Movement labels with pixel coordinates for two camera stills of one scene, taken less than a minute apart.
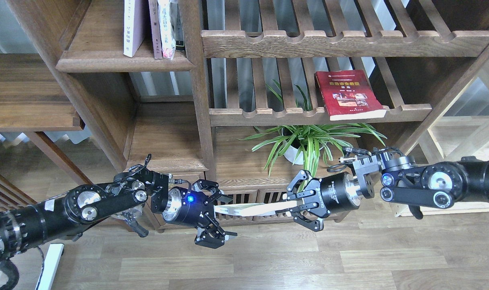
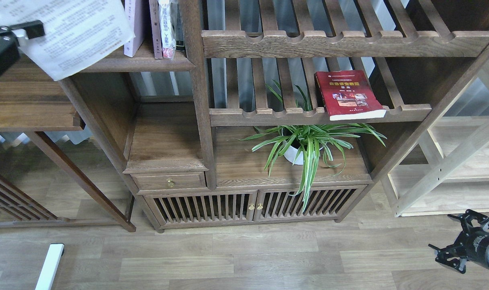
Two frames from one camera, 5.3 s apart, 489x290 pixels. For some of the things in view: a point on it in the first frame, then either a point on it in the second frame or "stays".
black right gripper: (336, 193) → (474, 244)
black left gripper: (192, 208) → (2, 48)
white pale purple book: (135, 15) stays
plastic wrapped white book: (167, 15) stays
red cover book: (349, 94) stays
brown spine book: (156, 29) stays
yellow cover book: (244, 210) → (75, 31)
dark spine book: (179, 35) stays
